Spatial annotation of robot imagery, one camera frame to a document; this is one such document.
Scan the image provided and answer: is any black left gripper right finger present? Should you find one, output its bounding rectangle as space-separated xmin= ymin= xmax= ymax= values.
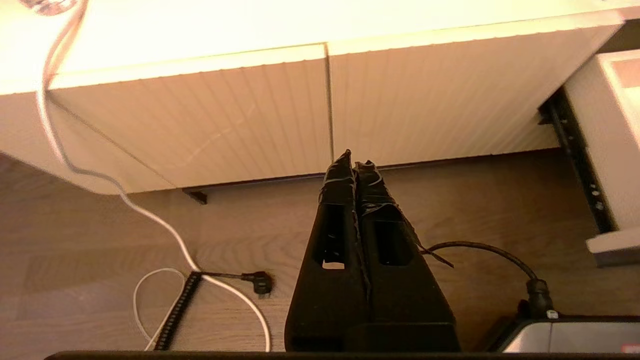
xmin=354 ymin=160 xmax=461 ymax=352

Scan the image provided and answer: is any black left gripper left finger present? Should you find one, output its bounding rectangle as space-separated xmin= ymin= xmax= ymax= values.
xmin=284 ymin=149 xmax=372 ymax=352

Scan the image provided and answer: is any white drawer with dark handle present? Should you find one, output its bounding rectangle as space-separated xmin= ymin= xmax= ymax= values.
xmin=537 ymin=49 xmax=640 ymax=268

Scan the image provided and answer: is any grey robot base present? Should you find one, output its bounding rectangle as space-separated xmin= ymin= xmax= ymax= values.
xmin=482 ymin=314 xmax=640 ymax=353

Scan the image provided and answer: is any white fluted cabinet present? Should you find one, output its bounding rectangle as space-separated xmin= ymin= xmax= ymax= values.
xmin=0 ymin=0 xmax=640 ymax=196

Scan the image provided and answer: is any black cabinet foot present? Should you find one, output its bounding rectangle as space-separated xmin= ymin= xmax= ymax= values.
xmin=182 ymin=188 xmax=209 ymax=207

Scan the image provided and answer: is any white ribbed cabinet front panel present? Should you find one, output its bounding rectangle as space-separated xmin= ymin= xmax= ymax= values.
xmin=48 ymin=43 xmax=334 ymax=192
xmin=326 ymin=20 xmax=624 ymax=168

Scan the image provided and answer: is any clear plastic water bottle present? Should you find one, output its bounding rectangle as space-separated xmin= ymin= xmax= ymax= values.
xmin=20 ymin=0 xmax=79 ymax=16

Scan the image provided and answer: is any black floor cable with connector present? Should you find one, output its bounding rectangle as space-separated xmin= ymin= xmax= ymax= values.
xmin=422 ymin=241 xmax=555 ymax=319

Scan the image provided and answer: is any black coiled cable with plug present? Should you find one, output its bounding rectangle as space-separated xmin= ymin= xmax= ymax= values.
xmin=154 ymin=270 xmax=274 ymax=351

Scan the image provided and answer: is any white power cable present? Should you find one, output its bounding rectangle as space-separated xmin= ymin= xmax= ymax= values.
xmin=37 ymin=0 xmax=272 ymax=352

